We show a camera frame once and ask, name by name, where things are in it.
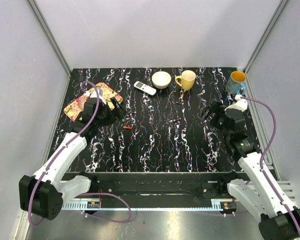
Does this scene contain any white remote control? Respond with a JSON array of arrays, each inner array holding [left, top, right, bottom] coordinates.
[[133, 81, 157, 96]]

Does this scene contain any aluminium frame post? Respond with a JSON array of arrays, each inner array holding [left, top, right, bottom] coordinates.
[[239, 0, 291, 74], [25, 0, 72, 76]]

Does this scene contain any floral rectangular tray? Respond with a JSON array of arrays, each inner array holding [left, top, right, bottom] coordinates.
[[63, 82, 123, 122]]

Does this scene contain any right aluminium frame post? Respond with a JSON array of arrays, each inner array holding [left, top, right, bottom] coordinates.
[[239, 0, 291, 74]]

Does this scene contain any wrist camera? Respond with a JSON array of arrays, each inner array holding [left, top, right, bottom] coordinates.
[[225, 94, 248, 112], [84, 88, 107, 104]]

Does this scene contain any yellow mug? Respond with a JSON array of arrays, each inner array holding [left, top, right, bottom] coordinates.
[[175, 70, 196, 91]]

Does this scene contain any cream ceramic bowl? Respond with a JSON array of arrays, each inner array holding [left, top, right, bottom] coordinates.
[[151, 71, 171, 90]]

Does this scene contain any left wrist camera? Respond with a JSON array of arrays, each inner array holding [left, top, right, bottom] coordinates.
[[84, 88, 107, 104]]

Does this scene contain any blue butterfly mug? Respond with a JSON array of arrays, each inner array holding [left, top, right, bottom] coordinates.
[[225, 71, 247, 96]]

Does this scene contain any red battery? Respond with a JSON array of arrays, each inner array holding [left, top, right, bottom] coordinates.
[[123, 126, 132, 130]]

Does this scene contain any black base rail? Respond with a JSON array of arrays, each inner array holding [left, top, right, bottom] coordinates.
[[62, 171, 251, 210]]

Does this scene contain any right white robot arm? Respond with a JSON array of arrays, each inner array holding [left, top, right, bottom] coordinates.
[[201, 97, 300, 240]]

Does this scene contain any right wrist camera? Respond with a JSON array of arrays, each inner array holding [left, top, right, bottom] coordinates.
[[225, 94, 248, 112]]

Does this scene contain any left aluminium frame post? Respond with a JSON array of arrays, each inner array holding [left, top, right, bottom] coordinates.
[[25, 0, 72, 76]]

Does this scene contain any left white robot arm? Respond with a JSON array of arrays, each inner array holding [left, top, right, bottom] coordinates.
[[18, 97, 127, 226]]

